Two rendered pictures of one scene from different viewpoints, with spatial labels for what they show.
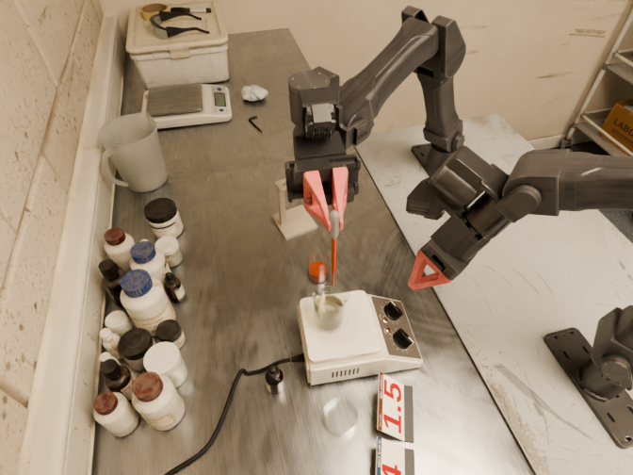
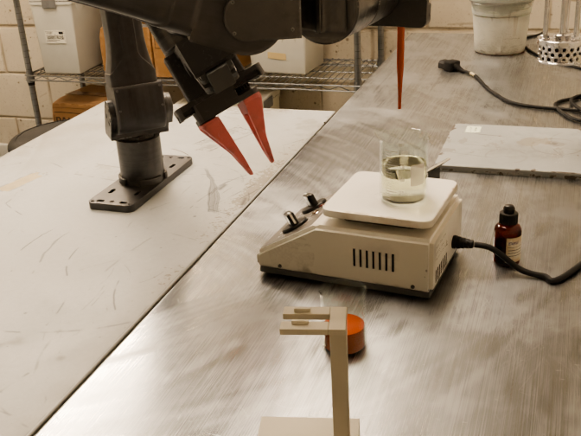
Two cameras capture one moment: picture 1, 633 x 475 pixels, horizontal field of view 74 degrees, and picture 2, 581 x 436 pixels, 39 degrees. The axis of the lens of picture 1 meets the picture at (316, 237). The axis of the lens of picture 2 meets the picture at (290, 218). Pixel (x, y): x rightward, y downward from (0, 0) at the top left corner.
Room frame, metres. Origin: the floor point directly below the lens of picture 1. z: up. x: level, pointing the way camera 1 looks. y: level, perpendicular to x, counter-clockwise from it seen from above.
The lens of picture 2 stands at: (1.09, 0.34, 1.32)
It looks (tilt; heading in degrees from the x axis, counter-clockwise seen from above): 24 degrees down; 215
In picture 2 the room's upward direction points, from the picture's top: 3 degrees counter-clockwise
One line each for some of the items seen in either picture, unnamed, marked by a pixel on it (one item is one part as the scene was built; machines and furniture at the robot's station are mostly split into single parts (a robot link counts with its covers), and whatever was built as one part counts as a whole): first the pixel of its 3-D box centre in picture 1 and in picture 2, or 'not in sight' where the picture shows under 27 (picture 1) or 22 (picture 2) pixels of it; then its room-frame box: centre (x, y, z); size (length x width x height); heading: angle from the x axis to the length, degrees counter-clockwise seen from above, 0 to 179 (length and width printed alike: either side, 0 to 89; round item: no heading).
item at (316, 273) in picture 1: (317, 267); (343, 317); (0.53, 0.00, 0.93); 0.04 x 0.04 x 0.06
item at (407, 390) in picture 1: (396, 406); not in sight; (0.25, -0.13, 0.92); 0.09 x 0.06 x 0.04; 173
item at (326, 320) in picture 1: (331, 307); (400, 166); (0.37, -0.02, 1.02); 0.06 x 0.05 x 0.08; 90
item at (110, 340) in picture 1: (112, 342); not in sight; (0.35, 0.35, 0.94); 0.03 x 0.03 x 0.07
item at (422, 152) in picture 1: (441, 156); not in sight; (0.88, -0.32, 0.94); 0.20 x 0.07 x 0.08; 15
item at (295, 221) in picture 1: (293, 203); (302, 388); (0.68, 0.05, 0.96); 0.08 x 0.08 x 0.13; 28
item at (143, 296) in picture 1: (146, 301); not in sight; (0.42, 0.30, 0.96); 0.07 x 0.07 x 0.13
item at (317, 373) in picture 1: (352, 335); (368, 231); (0.37, -0.06, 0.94); 0.22 x 0.13 x 0.08; 100
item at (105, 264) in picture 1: (116, 283); not in sight; (0.47, 0.38, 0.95); 0.04 x 0.04 x 0.11
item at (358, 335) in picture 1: (339, 324); (391, 197); (0.36, -0.04, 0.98); 0.12 x 0.12 x 0.01; 10
